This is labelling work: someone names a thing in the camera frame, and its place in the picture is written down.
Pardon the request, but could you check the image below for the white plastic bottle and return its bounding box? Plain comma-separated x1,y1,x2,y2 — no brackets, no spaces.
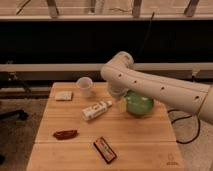
82,101,112,121

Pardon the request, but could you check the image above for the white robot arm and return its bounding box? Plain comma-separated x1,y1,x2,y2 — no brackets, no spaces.
100,51,213,125

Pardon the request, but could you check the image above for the green ceramic bowl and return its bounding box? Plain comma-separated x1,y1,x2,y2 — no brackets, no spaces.
124,91,154,117

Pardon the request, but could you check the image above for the clear plastic cup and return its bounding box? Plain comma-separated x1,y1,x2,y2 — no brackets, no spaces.
76,77,93,98

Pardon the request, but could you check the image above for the dark candy bar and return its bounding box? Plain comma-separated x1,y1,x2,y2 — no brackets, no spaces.
93,137,117,164

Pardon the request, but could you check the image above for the wooden table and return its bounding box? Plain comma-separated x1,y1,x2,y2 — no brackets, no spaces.
27,83,184,171

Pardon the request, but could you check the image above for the white sponge block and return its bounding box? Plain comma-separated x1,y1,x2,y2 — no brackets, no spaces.
55,91,73,101

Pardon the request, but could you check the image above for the black office chair base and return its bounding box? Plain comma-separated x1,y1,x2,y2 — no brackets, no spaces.
0,110,28,120

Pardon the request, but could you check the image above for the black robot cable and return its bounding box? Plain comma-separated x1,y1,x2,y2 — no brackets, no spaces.
168,108,201,145

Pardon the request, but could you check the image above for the black hanging cable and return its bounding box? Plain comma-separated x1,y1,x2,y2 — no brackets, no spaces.
134,11,156,64

